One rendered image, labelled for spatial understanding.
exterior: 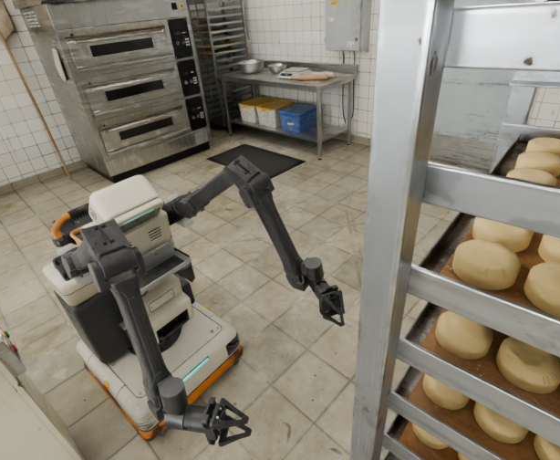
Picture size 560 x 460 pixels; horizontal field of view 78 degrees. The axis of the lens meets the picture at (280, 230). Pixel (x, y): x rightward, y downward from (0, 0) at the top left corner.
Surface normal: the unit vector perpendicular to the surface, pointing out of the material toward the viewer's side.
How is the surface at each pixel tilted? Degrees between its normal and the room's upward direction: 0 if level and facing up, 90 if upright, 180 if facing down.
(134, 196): 42
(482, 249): 0
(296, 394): 0
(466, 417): 0
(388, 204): 90
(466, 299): 90
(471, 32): 90
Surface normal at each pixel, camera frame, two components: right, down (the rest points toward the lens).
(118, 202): 0.46, -0.41
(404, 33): -0.65, 0.46
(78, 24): 0.71, 0.34
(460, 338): -0.08, -0.83
